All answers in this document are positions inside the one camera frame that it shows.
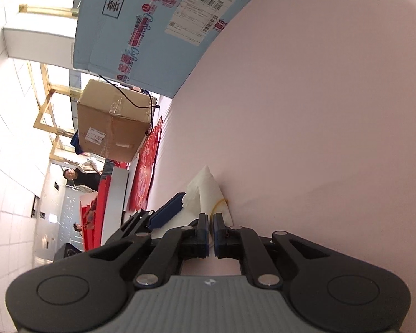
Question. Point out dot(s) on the gold window frame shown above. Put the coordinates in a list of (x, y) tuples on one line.
[(55, 90)]

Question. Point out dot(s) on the white cloth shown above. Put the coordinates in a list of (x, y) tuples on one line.
[(204, 190)]

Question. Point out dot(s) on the red patterned cloth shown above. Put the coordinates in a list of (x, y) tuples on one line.
[(145, 166)]

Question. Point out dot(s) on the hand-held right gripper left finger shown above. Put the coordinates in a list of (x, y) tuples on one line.
[(202, 232)]

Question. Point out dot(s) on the red printed banner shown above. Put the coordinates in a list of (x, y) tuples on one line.
[(93, 215)]

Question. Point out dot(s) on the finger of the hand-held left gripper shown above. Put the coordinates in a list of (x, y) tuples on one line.
[(168, 208)]

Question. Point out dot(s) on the blue printed carton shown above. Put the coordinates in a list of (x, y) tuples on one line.
[(194, 59)]

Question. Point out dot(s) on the taped brown cardboard box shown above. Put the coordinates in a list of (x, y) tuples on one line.
[(107, 125)]

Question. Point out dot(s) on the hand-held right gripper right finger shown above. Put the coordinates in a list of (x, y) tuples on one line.
[(217, 236)]

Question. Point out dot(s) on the white counter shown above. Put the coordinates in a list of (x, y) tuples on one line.
[(116, 194)]

